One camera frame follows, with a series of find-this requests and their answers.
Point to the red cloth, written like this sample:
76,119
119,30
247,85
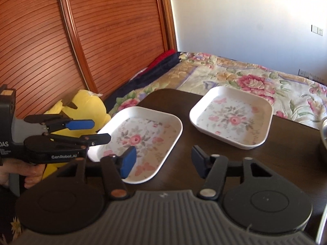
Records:
163,56

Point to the white floral square plate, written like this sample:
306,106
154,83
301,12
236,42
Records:
153,130
231,118

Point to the white wall socket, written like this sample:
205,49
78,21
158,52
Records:
302,73
310,76
321,78

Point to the yellow plush toy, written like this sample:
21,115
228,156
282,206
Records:
86,107

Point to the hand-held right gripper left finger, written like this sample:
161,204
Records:
128,162

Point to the stainless steel bowl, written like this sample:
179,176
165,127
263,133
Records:
324,137

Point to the white wall switch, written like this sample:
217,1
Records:
317,29

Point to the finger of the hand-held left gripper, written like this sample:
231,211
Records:
99,139
80,125

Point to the wooden slatted wardrobe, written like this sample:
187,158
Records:
102,30

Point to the dark blue blanket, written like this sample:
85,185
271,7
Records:
153,75

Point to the dark floral clothing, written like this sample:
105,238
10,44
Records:
9,222

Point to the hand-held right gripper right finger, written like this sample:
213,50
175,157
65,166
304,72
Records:
198,162

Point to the person's left hand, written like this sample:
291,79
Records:
33,175

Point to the floral bed blanket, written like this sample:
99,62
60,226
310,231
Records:
230,76

